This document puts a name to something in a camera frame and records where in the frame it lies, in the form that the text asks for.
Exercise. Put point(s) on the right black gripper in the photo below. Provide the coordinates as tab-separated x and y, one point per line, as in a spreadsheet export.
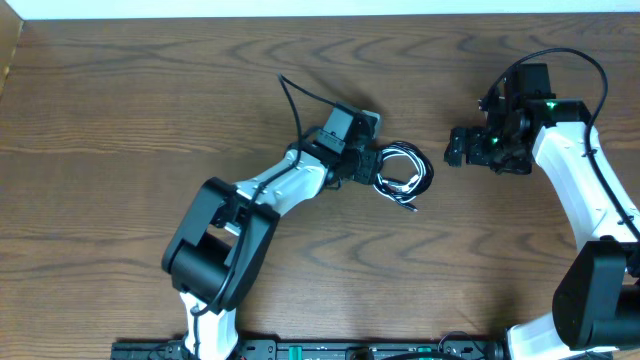
474	154

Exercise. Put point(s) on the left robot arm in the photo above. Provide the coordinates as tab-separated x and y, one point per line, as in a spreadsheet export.
216	253

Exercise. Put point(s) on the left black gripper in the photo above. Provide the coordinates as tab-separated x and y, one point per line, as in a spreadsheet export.
371	165

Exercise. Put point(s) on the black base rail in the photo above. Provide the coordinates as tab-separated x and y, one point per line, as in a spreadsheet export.
282	350

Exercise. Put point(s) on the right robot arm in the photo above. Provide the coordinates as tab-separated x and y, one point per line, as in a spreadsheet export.
593	310

